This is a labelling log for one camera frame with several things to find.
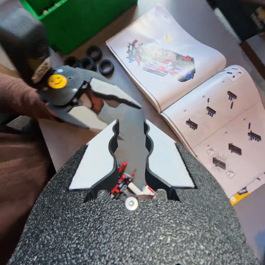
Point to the black toy set box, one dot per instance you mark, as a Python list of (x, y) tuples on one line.
[(238, 20)]

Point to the person's left hand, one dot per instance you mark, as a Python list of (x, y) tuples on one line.
[(94, 103)]

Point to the person's brown sweater torso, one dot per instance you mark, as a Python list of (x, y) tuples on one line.
[(20, 176)]

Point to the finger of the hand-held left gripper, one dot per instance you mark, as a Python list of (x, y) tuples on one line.
[(87, 118), (109, 89)]

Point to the black rubber toy tyre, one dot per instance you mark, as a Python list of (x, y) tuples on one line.
[(71, 61), (88, 63), (102, 67), (94, 52)]

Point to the person's left forearm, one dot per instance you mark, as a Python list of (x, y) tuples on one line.
[(20, 97)]

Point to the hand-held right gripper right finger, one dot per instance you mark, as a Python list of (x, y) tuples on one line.
[(167, 165)]

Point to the grey desk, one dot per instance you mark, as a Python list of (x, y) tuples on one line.
[(132, 124)]

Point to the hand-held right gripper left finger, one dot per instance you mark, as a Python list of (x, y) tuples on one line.
[(95, 165)]

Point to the green plastic bin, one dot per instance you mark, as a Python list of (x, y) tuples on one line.
[(82, 24)]

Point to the toy brick race car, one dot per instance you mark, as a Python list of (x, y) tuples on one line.
[(124, 180)]

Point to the building instruction booklet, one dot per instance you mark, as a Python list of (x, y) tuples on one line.
[(186, 51)]

